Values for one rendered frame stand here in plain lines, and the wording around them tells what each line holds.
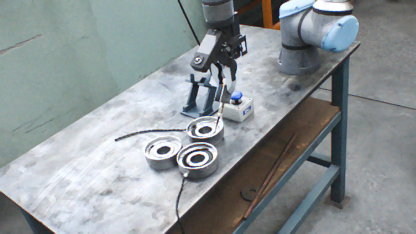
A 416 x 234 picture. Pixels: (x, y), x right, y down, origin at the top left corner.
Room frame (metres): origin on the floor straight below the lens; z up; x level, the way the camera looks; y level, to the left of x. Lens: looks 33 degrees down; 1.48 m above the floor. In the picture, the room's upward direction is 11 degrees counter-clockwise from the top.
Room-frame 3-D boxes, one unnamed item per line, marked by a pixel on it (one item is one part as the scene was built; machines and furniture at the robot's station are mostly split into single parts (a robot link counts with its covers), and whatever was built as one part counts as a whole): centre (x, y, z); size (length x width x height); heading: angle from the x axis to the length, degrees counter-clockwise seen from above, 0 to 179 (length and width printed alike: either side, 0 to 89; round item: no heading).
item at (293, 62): (1.28, -0.35, 0.85); 0.15 x 0.15 x 0.10
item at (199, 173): (0.83, 0.04, 0.82); 0.10 x 0.10 x 0.04
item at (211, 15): (0.99, -0.07, 1.15); 0.08 x 0.08 x 0.05
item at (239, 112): (1.05, -0.10, 0.82); 0.08 x 0.07 x 0.05; 135
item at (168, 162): (0.89, 0.13, 0.82); 0.10 x 0.10 x 0.04
